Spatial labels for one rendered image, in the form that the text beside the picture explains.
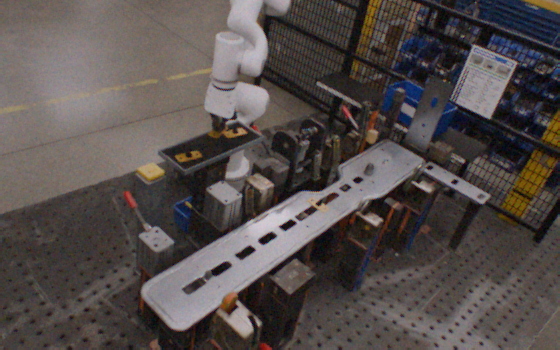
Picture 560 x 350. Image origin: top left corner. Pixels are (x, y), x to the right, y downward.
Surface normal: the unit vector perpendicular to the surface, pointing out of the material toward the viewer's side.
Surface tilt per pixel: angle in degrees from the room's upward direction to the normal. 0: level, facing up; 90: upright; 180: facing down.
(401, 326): 0
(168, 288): 0
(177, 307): 0
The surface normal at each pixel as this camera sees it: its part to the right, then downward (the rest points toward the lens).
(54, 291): 0.17, -0.81
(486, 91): -0.66, 0.33
